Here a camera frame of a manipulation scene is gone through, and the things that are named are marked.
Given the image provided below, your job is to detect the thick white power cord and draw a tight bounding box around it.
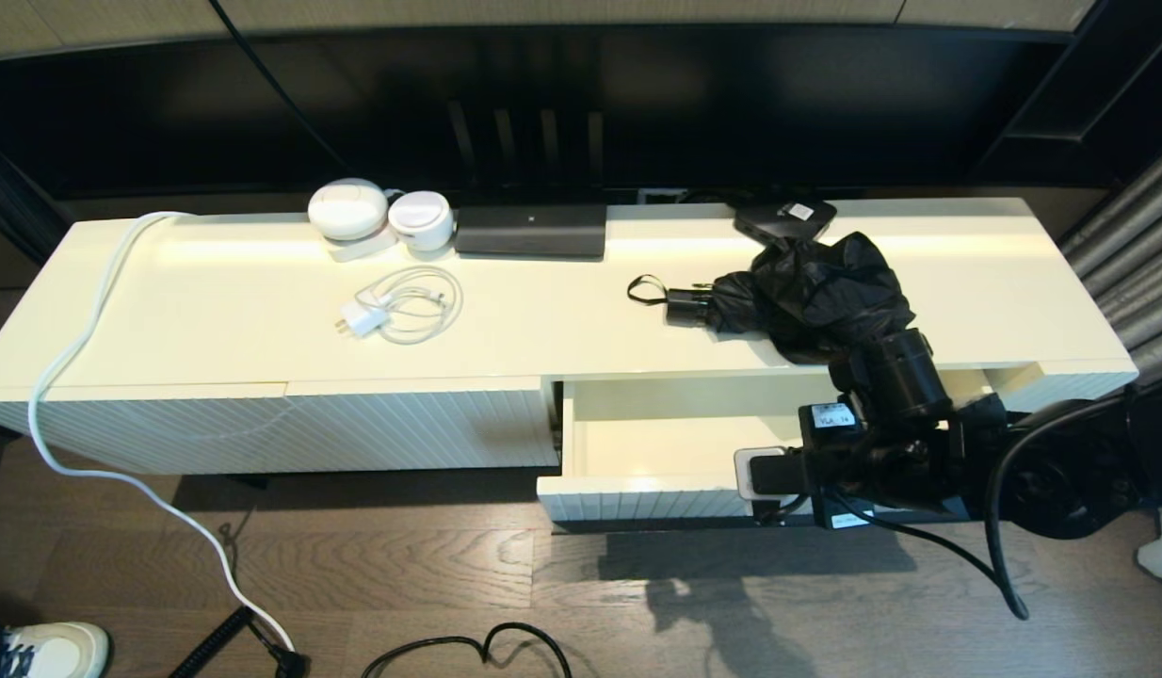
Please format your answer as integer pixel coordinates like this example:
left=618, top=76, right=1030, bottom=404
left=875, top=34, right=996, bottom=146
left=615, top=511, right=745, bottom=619
left=28, top=213, right=295, bottom=653

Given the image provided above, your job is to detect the black shelf unit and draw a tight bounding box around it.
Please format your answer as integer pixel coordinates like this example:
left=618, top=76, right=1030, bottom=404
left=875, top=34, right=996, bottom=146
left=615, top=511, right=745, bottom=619
left=972, top=0, right=1162, bottom=189

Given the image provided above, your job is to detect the white coiled charging cable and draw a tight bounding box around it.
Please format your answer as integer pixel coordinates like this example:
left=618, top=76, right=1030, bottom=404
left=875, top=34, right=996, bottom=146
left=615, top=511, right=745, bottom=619
left=355, top=266, right=464, bottom=346

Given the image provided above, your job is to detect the white sneaker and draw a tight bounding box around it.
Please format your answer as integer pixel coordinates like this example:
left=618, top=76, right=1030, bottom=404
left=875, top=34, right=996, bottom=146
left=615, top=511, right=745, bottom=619
left=0, top=621, right=109, bottom=678

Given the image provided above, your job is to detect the thin black looped cable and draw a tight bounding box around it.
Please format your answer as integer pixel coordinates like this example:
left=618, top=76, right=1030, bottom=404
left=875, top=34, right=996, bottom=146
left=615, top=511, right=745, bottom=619
left=360, top=621, right=574, bottom=678

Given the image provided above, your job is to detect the black television screen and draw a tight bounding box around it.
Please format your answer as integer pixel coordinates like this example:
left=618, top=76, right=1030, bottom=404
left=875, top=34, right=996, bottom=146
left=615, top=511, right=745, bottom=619
left=0, top=26, right=1090, bottom=203

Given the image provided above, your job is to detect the grey pleated curtain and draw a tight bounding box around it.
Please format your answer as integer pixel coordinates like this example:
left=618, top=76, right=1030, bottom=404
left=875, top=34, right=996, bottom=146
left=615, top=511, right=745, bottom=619
left=1057, top=132, right=1162, bottom=585

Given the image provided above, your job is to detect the black router with antennas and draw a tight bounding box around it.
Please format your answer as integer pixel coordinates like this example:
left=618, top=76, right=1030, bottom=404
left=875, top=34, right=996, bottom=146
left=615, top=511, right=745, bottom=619
left=446, top=100, right=608, bottom=261

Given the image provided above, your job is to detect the white TV cabinet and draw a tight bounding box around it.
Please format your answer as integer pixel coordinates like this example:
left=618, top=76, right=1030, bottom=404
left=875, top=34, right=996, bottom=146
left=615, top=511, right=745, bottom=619
left=0, top=196, right=1139, bottom=491

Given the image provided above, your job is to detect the large white round device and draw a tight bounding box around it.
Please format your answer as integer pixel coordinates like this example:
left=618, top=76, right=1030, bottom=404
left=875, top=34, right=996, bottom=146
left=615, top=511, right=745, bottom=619
left=308, top=179, right=399, bottom=265

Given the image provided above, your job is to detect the black umbrella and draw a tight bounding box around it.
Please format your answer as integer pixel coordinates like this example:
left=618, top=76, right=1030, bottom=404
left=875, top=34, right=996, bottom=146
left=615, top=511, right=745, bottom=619
left=626, top=231, right=914, bottom=366

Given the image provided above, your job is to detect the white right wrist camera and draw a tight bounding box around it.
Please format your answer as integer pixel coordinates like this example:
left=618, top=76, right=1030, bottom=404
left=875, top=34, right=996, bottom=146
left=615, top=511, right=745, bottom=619
left=734, top=445, right=791, bottom=502

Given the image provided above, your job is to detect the black set-top box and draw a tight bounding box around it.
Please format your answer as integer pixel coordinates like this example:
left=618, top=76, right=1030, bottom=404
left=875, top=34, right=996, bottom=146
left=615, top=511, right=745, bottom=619
left=734, top=198, right=838, bottom=251

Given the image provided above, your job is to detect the small white round device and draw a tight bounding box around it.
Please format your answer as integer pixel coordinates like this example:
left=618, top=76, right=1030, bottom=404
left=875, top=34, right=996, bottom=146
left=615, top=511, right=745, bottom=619
left=388, top=192, right=455, bottom=253

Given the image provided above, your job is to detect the long black cable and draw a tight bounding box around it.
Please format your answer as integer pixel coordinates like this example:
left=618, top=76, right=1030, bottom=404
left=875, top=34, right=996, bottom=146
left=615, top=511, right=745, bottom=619
left=209, top=0, right=351, bottom=175

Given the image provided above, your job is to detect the white fluted drawer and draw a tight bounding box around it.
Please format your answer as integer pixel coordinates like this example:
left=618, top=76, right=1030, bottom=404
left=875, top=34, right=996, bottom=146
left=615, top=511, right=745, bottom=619
left=537, top=372, right=1006, bottom=528

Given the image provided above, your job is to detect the black coiled cable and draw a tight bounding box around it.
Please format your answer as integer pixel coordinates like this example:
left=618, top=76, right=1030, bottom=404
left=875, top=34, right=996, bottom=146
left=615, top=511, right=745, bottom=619
left=169, top=605, right=311, bottom=678

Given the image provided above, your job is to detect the white USB charger adapter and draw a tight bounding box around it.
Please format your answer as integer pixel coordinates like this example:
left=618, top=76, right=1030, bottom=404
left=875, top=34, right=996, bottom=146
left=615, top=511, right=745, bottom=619
left=334, top=301, right=392, bottom=340

